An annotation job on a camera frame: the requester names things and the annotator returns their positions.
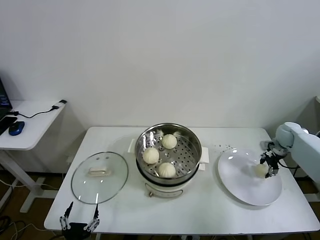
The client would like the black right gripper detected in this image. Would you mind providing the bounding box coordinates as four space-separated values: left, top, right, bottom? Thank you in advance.
259 149 281 179

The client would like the stainless steel steamer basket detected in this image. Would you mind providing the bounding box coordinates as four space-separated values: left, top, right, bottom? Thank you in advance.
127 122 210 180

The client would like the black adapter cable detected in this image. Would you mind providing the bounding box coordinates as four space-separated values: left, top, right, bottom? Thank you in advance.
11 99 67 119

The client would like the glass pot lid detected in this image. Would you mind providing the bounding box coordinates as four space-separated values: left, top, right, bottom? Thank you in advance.
70 151 129 205

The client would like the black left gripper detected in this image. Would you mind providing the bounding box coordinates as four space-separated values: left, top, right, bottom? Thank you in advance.
59 201 100 240

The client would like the black laptop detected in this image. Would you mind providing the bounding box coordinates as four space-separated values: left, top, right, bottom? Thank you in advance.
0 79 13 121

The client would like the blue computer mouse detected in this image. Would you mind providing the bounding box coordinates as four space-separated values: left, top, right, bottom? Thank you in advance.
7 121 26 137

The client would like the white steamed baozi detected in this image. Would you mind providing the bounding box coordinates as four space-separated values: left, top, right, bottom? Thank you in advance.
254 163 269 178
161 133 178 150
158 162 177 179
142 146 160 165

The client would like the white side desk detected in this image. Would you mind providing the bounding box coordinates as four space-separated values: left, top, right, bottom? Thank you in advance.
0 99 67 213

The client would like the light grey side furniture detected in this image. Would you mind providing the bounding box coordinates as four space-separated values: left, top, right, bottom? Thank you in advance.
298 96 320 137

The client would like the white electric cooker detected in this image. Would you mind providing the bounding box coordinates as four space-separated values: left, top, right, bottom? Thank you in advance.
136 159 208 198

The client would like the white oval plate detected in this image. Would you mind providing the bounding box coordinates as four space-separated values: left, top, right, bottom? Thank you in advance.
216 147 283 207

